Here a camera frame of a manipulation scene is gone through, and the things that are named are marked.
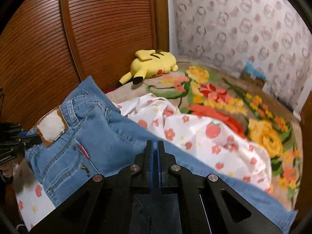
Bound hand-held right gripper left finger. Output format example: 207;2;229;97
29;140;154;234

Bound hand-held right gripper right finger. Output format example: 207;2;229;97
157;140;287;234

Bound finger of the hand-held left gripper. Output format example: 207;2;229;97
4;123;24;136
15;135;41;150

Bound blue denim pants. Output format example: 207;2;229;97
24;76;298;232

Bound white strawberry print sheet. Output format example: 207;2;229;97
13;93;273;232

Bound wooden louvered closet door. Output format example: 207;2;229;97
60;0;169;94
0;0;82;137

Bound yellow plush toy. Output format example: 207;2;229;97
119;49;179;85

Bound floral plush blanket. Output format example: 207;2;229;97
105;58;303;211

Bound blue cardboard box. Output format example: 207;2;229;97
240;61;267;89

